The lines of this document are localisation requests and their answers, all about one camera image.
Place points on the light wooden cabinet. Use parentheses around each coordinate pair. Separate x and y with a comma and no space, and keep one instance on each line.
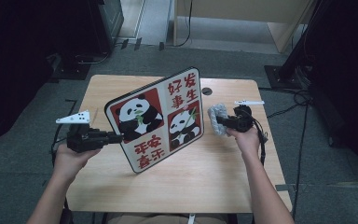
(245,9)

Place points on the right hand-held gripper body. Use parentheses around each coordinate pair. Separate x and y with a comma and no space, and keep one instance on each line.
(242,121)

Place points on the person's left hand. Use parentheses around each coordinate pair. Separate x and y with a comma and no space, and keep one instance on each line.
(68,163)

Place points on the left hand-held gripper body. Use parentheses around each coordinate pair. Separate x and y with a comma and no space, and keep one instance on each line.
(84,140)

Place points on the black stand base plate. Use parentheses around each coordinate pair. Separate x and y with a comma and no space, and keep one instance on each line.
(70,70)

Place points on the black cabinet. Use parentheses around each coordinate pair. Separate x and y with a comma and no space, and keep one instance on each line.
(105,21)

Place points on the person's right hand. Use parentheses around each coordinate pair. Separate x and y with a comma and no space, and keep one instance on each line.
(248,141)

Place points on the black metal stand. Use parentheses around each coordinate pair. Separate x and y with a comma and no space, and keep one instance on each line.
(284,77)

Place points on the person's tan trousers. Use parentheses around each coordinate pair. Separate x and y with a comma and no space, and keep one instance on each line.
(155,219)

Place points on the panda picture board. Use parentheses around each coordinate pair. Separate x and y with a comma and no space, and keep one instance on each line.
(155,121)

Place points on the grey floor tape strip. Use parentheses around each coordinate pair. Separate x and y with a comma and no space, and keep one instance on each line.
(287,187)

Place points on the grey fluffy cloth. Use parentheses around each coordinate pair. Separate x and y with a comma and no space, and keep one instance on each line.
(217,119)

